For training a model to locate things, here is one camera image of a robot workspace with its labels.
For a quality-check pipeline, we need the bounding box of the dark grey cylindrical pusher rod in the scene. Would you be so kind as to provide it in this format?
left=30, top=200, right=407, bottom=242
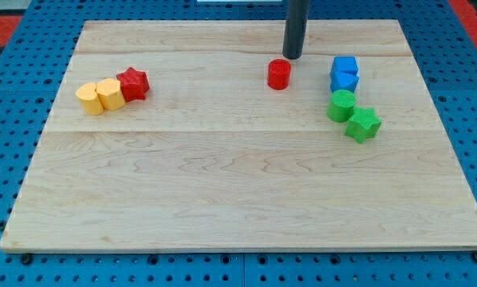
left=282, top=0, right=310, bottom=60

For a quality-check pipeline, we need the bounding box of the red cylinder block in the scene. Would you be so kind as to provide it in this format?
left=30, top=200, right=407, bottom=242
left=267, top=59, right=291, bottom=90

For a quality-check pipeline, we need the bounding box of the blue cube block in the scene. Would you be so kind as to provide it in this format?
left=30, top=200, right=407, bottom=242
left=331, top=56, right=359, bottom=76

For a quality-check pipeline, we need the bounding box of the blue triangle block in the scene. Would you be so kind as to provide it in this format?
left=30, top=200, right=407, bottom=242
left=330, top=71, right=360, bottom=92

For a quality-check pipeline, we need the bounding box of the green cylinder block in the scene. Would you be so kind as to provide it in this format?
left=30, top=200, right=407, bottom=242
left=327, top=89, right=357, bottom=123

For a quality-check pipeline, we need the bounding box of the green star block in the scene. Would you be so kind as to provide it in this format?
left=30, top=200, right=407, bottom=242
left=345, top=106, right=382, bottom=144

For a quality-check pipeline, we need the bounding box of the red star block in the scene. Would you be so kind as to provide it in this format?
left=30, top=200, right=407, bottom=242
left=116, top=67, right=150, bottom=102

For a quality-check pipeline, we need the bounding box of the light wooden board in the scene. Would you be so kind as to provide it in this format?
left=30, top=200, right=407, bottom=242
left=0, top=20, right=477, bottom=254

